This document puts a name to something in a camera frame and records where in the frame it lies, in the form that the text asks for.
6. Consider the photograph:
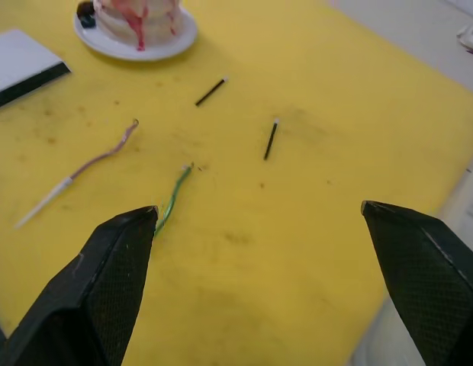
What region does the white round plate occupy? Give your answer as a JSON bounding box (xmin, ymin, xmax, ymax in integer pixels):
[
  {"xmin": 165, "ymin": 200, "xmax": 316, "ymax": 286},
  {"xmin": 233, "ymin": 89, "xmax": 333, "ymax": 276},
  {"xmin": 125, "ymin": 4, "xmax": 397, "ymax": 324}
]
[{"xmin": 73, "ymin": 0, "xmax": 198, "ymax": 62}]

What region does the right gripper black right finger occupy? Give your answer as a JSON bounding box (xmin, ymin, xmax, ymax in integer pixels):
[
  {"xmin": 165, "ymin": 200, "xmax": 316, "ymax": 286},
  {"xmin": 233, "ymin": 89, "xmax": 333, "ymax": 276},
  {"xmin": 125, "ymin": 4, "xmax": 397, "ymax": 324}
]
[{"xmin": 360, "ymin": 200, "xmax": 473, "ymax": 366}]

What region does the small white fruit cake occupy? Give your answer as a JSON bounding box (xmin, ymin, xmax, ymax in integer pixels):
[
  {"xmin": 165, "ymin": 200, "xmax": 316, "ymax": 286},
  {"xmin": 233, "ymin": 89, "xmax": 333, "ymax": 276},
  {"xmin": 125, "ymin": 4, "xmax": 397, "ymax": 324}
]
[{"xmin": 92, "ymin": 0, "xmax": 184, "ymax": 51}]

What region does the white handmade matchbox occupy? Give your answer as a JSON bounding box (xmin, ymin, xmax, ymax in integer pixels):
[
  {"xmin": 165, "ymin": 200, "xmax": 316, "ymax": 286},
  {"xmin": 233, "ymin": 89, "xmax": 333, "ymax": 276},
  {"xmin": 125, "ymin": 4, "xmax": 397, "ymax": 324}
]
[{"xmin": 0, "ymin": 28, "xmax": 72, "ymax": 111}]

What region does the yellow foam mat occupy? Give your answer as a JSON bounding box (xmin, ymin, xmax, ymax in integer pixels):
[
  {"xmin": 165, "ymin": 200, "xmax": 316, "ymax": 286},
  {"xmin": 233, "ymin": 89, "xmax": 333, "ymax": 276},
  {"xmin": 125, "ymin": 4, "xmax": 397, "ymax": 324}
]
[{"xmin": 0, "ymin": 0, "xmax": 473, "ymax": 366}]

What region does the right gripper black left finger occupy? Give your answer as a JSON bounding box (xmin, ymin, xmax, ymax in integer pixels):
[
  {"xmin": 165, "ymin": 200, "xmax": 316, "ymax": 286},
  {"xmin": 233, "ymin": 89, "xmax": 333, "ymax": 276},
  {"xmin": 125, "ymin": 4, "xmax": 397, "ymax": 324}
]
[{"xmin": 0, "ymin": 205, "xmax": 159, "ymax": 366}]

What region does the green twisted candle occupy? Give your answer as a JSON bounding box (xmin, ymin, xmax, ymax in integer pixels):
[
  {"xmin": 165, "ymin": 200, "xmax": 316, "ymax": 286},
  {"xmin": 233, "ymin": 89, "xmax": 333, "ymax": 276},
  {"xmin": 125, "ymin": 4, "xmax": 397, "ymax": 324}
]
[{"xmin": 154, "ymin": 163, "xmax": 194, "ymax": 236}]

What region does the pink twisted candle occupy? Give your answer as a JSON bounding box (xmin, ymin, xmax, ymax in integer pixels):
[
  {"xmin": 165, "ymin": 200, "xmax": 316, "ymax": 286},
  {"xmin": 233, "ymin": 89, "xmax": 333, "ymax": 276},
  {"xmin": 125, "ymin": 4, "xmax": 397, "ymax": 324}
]
[{"xmin": 14, "ymin": 118, "xmax": 140, "ymax": 230}]

